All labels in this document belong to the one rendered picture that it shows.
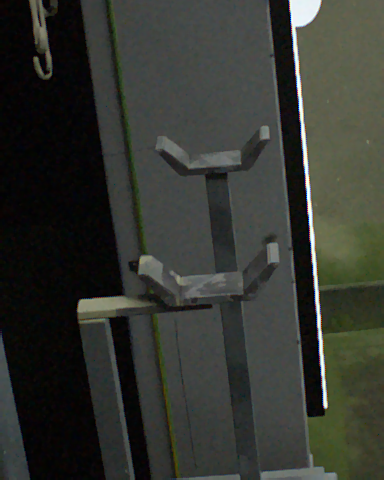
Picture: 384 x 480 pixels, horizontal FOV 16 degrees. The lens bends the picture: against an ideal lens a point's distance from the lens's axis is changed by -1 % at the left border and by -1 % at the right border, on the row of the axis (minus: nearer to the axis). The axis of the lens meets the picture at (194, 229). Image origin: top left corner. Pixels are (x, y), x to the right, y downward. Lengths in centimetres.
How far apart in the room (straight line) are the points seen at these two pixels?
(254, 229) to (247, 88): 15
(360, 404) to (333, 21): 85
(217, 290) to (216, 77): 58
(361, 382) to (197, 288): 198
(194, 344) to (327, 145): 151
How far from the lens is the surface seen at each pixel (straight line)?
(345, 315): 287
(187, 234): 138
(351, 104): 292
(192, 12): 130
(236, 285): 76
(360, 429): 259
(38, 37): 132
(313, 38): 296
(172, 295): 76
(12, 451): 94
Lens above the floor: 143
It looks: 23 degrees down
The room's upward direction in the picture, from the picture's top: 7 degrees counter-clockwise
